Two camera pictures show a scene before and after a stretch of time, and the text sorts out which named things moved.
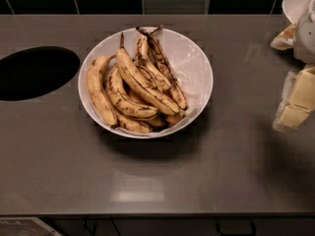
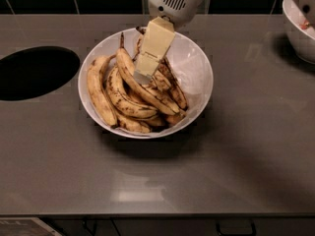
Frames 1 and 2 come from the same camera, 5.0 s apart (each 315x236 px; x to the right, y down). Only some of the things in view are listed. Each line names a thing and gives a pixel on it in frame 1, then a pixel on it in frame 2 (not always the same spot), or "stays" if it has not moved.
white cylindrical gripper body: (305, 39) to (174, 3)
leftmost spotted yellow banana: (97, 93) stays
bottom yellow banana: (131, 125) stays
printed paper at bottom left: (25, 226) stays
